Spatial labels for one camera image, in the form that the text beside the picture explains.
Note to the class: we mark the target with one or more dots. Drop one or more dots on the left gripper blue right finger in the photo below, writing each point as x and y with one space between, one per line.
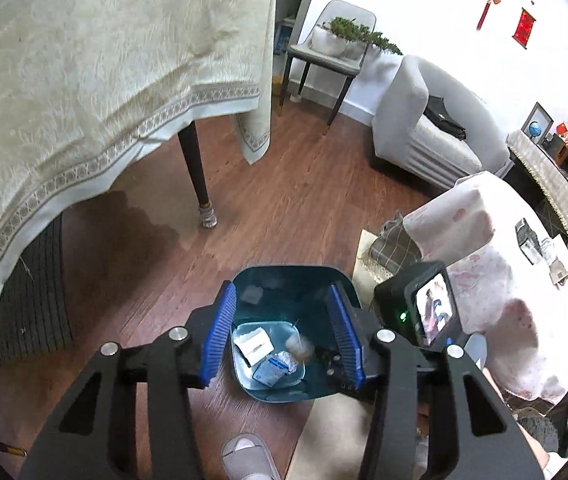
347 333

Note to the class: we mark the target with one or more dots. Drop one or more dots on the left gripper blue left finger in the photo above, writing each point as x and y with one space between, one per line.
218 328

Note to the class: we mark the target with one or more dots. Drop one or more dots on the white SanDisk cardboard box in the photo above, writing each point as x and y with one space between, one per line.
254 345

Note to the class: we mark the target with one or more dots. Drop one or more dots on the blue tissue packet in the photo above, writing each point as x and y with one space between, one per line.
274 368

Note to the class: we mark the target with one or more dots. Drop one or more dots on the black tissue pack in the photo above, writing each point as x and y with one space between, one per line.
526 237

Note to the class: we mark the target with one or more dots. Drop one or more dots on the teal plastic trash bin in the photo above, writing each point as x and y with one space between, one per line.
286 300

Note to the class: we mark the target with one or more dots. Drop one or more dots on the checked grey under cloth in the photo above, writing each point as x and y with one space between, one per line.
394 249

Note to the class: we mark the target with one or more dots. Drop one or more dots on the grey slipper on foot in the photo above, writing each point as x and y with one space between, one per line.
247 457

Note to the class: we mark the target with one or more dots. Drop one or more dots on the pink floral round tablecloth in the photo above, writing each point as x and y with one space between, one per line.
471 228

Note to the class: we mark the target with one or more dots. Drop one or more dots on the dark floor mat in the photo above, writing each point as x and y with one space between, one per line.
33 314

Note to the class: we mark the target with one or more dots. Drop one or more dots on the dark table leg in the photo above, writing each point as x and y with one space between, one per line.
189 144

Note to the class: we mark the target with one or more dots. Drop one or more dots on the grey armchair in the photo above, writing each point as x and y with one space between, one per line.
403 136

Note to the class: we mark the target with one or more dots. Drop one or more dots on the black bag on armchair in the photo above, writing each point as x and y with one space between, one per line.
436 112

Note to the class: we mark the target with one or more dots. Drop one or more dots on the small blue globe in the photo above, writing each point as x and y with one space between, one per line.
534 131

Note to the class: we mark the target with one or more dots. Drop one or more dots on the framed picture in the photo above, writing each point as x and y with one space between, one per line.
545 120

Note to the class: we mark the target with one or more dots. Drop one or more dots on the grey dining chair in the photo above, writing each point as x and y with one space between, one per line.
349 65

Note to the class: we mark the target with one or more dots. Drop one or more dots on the potted green plant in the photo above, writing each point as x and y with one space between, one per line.
334 38

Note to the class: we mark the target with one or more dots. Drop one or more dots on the beige patterned tablecloth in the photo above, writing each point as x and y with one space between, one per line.
88 87

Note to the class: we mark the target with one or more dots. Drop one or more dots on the red wall banner right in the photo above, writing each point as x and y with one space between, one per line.
524 28

